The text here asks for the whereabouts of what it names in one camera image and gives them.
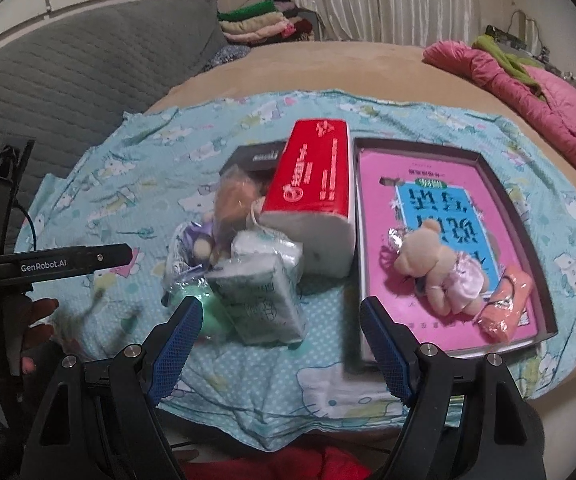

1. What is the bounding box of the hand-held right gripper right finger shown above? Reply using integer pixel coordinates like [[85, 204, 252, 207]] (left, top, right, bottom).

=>
[[359, 296, 546, 480]]

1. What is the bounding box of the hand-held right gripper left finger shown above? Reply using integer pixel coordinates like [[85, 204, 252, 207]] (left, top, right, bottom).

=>
[[20, 296, 205, 480]]

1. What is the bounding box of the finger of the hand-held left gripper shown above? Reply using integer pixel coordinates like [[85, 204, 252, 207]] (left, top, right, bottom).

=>
[[84, 243, 134, 276]]

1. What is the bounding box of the dark print tissue pack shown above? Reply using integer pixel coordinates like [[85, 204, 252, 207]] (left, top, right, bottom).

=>
[[207, 255, 306, 345]]

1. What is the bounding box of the pale green tissue pack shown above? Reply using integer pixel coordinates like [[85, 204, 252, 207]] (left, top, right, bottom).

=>
[[230, 227, 304, 281]]

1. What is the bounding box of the brown teddy bear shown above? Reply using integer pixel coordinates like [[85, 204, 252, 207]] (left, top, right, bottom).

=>
[[213, 165, 274, 261]]

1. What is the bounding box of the pink book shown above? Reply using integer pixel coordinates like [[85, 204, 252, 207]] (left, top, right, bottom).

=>
[[353, 136, 559, 363], [358, 149, 539, 353]]

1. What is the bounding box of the red tissue pack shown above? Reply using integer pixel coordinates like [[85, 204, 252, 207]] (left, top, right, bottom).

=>
[[259, 119, 358, 277]]

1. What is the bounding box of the person's left hand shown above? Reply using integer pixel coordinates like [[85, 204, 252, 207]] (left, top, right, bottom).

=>
[[0, 298, 60, 377]]

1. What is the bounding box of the purple plush toy in bag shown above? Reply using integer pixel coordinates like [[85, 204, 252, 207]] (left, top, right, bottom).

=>
[[165, 220, 219, 291]]

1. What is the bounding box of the blue cartoon printed sheet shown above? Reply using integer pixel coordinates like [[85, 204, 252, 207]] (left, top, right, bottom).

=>
[[10, 87, 576, 453]]

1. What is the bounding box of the beige teddy bear pink dress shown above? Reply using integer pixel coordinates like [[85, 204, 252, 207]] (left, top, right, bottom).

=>
[[380, 220, 489, 315]]

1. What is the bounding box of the orange snack packet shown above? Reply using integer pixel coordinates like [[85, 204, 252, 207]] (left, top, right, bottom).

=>
[[473, 265, 534, 343]]

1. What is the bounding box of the red cloth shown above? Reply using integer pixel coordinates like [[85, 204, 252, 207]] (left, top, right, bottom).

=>
[[218, 445, 374, 480]]

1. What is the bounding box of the black small box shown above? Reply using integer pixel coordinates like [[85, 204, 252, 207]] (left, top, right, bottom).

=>
[[218, 141, 289, 186]]

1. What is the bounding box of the dark floral cloth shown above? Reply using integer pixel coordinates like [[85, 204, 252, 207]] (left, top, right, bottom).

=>
[[203, 42, 251, 73]]

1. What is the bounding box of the stack of folded clothes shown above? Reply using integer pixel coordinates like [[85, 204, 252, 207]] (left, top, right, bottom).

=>
[[215, 0, 319, 43]]

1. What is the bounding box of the beige bed blanket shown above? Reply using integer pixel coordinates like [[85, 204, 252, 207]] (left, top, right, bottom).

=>
[[143, 40, 576, 411]]

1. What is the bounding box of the pink quilt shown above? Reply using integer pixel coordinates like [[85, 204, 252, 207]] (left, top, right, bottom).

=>
[[422, 40, 576, 201]]

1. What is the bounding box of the green cloth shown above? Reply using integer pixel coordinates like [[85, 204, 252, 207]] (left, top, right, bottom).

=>
[[470, 35, 544, 88]]

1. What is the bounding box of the black cable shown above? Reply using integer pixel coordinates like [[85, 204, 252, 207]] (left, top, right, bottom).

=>
[[13, 202, 37, 251]]

